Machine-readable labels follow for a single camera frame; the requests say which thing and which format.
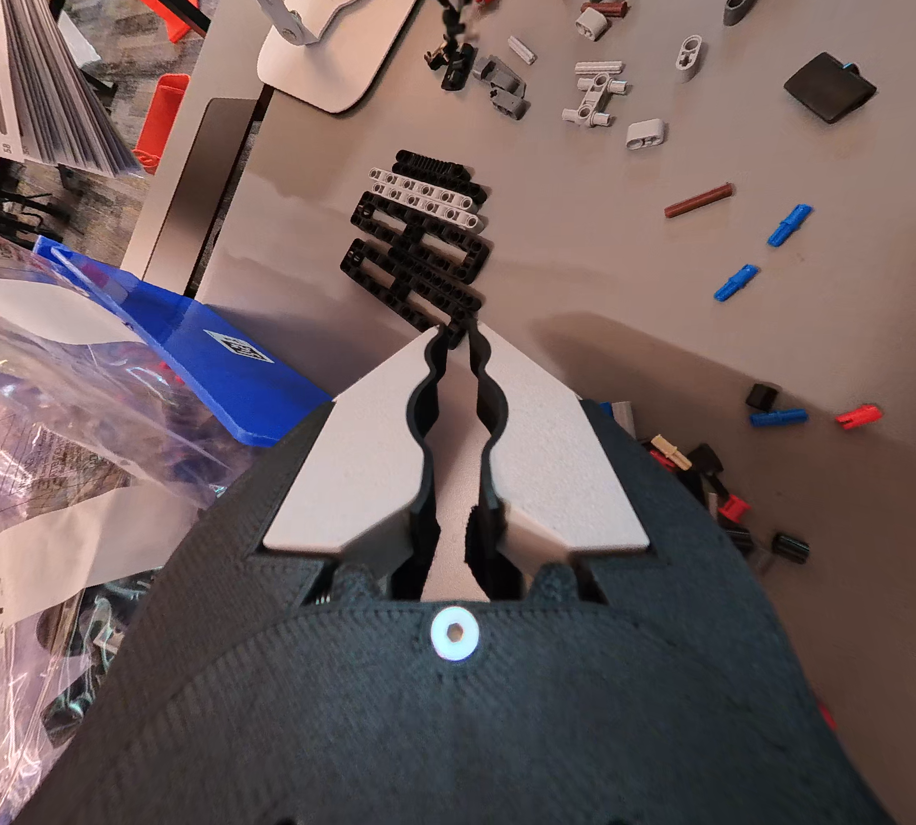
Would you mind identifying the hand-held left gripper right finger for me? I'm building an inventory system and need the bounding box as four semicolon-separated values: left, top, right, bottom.
464;323;652;602

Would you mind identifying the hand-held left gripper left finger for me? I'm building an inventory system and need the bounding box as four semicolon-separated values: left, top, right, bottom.
262;326;449;602

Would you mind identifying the black lego connector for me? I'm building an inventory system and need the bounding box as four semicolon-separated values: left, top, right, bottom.
426;6;479;91

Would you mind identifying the pile of small lego pins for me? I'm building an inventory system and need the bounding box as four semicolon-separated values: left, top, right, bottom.
593;399;813;577

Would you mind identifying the light grey lego cross connector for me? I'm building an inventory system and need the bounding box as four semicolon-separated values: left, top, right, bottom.
561;72;631;128

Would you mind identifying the black lego gear rack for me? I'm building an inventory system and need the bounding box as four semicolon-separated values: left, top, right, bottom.
394;150;489;200

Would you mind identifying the long blue lego pin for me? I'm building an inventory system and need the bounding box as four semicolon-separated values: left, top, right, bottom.
766;203;815;248
713;264;761;303

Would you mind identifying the brown lego axle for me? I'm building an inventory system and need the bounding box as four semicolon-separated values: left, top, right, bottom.
663;182;735;220

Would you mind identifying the black curved lego panel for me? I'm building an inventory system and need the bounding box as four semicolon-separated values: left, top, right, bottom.
783;52;878;124

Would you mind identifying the lego instruction booklet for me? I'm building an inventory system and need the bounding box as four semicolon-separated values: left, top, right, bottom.
0;0;144;179

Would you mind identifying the white metal book stand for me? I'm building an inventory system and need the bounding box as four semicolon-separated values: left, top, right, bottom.
199;0;432;115

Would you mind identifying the blue plastic bin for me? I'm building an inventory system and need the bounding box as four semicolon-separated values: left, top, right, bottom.
32;235;335;447

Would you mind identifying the clear plastic bag of parts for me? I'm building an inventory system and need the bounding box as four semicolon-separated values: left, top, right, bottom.
0;258;287;776

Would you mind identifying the black lego frame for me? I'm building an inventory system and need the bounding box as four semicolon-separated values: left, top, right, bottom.
341;237;485;351
351;190;493;284

